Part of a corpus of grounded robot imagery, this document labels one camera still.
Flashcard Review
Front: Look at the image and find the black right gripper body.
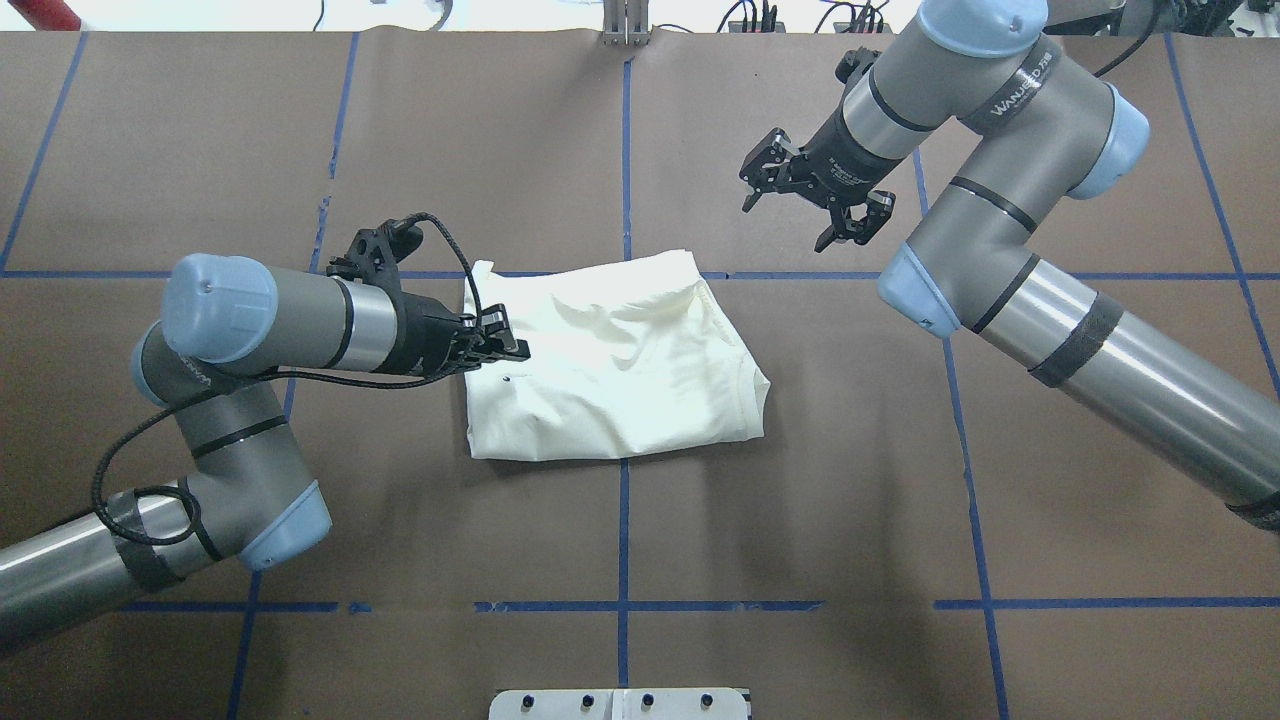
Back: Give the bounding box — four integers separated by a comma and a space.
790, 110, 901, 208

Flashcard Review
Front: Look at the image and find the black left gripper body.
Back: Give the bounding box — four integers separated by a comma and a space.
392, 293, 481, 378

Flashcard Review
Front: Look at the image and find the cream long-sleeve shirt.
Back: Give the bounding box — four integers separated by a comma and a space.
465, 249, 771, 462

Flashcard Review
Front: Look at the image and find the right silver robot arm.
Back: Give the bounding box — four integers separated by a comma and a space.
739, 1, 1279, 534

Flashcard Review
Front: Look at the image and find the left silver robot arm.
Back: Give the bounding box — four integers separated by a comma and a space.
3, 249, 530, 656

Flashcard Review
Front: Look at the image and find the small orange black adapter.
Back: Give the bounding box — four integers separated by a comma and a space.
716, 1, 785, 35

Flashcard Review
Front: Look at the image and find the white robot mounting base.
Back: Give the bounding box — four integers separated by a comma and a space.
488, 687, 753, 719

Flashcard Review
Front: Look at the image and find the red cylinder bottle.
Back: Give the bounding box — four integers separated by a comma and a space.
8, 0, 84, 32

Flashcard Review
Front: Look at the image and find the aluminium frame post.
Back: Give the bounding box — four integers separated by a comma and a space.
600, 0, 652, 47

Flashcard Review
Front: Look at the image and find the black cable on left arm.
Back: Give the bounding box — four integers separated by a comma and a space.
90, 211, 483, 550

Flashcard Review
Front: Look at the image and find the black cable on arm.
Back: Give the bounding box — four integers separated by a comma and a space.
1091, 0, 1171, 79
90, 211, 483, 550

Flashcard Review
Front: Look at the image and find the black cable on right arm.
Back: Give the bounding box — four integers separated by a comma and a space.
1091, 0, 1171, 79

